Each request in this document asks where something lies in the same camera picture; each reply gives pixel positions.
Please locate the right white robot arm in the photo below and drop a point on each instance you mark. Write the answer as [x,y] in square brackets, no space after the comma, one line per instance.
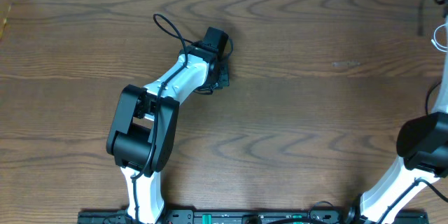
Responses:
[422,160]

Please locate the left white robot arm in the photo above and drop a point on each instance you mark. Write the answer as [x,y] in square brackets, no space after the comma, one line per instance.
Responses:
[143,130]

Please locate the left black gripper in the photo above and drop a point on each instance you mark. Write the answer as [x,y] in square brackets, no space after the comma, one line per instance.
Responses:
[225,82]

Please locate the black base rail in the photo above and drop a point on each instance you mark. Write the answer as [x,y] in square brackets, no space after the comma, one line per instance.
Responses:
[178,216]

